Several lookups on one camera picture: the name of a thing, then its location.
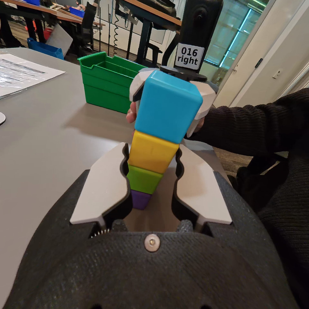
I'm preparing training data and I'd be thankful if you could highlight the black coiled cable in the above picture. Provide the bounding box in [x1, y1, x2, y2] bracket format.
[113, 10, 119, 56]

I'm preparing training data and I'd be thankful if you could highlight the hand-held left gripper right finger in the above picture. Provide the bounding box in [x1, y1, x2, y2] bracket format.
[171, 145, 233, 233]

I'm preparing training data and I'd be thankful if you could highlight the grey desk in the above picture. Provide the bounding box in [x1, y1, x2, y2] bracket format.
[0, 47, 232, 297]

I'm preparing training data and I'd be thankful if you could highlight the grey panel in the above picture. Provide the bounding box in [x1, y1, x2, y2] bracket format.
[46, 23, 73, 56]

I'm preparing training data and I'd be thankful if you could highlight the blue floor bin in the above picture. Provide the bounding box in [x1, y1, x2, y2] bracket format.
[27, 37, 64, 60]

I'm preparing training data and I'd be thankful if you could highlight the person's dark clothing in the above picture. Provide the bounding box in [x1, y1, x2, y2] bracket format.
[228, 135, 309, 309]

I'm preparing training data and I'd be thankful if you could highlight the black task chair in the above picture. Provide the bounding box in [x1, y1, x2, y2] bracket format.
[81, 2, 100, 52]

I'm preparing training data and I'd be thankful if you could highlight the light blue cube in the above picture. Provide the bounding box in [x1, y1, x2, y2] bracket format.
[134, 70, 203, 144]

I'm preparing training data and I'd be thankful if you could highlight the long wooden background desk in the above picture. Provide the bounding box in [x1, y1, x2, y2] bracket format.
[0, 0, 105, 49]

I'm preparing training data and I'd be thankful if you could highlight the wooden top standing desk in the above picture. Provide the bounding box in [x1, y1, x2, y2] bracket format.
[116, 0, 182, 68]

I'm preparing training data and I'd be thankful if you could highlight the laminated paper sheet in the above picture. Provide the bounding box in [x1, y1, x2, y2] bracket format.
[0, 54, 66, 98]

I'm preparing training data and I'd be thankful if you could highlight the yellow cube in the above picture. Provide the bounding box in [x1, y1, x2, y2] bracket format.
[127, 130, 179, 174]

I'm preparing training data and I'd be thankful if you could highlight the white door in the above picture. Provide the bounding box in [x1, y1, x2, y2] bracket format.
[214, 0, 309, 108]

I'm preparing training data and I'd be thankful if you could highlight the purple cube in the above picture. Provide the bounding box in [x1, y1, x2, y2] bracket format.
[130, 189, 152, 210]

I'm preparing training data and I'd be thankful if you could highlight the person's right forearm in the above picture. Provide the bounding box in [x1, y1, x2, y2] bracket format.
[194, 87, 309, 158]

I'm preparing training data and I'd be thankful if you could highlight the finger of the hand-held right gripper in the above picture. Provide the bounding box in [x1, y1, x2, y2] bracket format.
[186, 81, 219, 138]
[129, 68, 160, 102]

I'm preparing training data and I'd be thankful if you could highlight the black office chair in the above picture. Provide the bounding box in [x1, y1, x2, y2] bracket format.
[139, 41, 163, 68]

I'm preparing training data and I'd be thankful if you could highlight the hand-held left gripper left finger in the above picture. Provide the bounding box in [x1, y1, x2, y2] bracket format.
[70, 142, 133, 230]

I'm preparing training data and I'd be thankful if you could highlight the green plastic bin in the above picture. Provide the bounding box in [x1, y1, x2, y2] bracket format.
[78, 51, 149, 114]

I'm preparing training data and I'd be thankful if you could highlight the lime green cube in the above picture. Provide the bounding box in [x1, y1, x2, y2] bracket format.
[127, 164, 164, 195]

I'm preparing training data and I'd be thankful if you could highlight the black bag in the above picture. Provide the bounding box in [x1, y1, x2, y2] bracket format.
[145, 0, 177, 15]

